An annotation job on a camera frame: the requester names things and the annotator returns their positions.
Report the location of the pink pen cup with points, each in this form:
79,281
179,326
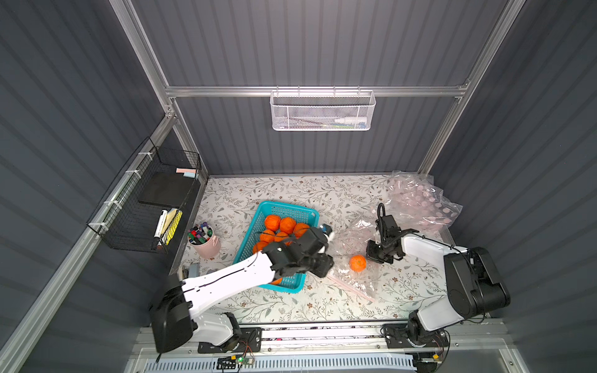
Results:
204,240

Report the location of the white pen in mesh basket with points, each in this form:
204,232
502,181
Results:
352,123

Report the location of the white wire mesh basket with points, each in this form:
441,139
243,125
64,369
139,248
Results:
315,110

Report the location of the aluminium linear rail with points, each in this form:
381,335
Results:
368,336

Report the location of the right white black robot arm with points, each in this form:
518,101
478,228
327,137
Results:
474,285

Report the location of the pink sticky notes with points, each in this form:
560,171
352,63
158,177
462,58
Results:
188,173

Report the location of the white marker in basket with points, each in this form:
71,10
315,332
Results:
160,225

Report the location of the black wire wall basket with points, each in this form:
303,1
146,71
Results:
125,224

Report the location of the clear zip-top bag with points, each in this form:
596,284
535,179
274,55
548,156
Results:
415,202
352,240

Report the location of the black notebook in basket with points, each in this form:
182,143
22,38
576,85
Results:
168,190

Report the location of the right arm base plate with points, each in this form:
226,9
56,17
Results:
403,335

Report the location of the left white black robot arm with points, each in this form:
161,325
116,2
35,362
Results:
179,310

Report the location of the yellow marker in basket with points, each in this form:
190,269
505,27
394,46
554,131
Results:
171,223

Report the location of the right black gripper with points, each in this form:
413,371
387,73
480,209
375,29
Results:
379,247

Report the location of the green led circuit board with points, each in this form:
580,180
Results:
235,362

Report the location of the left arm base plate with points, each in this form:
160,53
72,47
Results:
245,339

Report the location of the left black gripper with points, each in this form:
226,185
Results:
319,242

